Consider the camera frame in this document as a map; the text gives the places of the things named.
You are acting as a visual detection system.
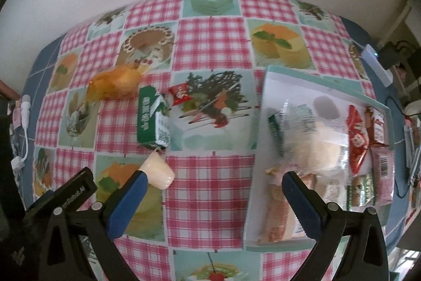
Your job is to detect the red peanut snack packet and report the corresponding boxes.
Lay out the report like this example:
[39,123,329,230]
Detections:
[346,105,370,175]

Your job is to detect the white cable with plug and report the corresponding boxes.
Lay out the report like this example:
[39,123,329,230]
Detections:
[10,95,32,183]

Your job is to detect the small red candy packet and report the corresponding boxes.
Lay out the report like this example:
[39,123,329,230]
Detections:
[168,83,193,106]

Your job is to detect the round cracker clear packet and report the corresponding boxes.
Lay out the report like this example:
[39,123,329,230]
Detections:
[346,173,375,210]

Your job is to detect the teal shallow cardboard box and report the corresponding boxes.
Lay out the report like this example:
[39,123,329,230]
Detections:
[243,66,395,253]

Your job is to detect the pink snack packet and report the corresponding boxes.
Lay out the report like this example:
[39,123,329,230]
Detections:
[371,147,395,205]

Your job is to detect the black cable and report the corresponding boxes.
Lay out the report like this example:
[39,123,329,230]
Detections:
[384,40,421,199]

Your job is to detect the clear bagged pale bun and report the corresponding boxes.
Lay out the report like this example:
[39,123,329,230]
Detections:
[280,96,349,175]

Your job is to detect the checkered picture tablecloth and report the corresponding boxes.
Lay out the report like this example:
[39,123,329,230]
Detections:
[23,0,378,280]

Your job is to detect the green foil snack packet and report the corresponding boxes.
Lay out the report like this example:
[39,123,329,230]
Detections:
[267,101,318,157]

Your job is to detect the black charger plug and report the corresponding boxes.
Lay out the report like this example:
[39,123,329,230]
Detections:
[378,41,402,70]

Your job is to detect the white printed snack packet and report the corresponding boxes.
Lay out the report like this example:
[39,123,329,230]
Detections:
[313,168,348,208]

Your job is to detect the peach wafer packet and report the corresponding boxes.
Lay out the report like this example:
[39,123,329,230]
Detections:
[258,184,305,244]

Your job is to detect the dark red chocolate bar packet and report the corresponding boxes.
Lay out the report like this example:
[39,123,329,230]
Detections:
[365,106,388,147]

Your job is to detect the orange bread clear packet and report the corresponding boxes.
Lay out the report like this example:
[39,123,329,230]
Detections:
[85,63,151,103]

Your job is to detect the green white milk carton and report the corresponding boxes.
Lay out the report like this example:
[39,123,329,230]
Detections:
[136,86,171,150]

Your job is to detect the jelly cup pale yellow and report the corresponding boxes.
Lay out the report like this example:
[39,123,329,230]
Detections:
[139,151,175,190]

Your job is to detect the white power strip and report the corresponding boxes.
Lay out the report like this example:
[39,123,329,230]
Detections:
[361,44,393,87]

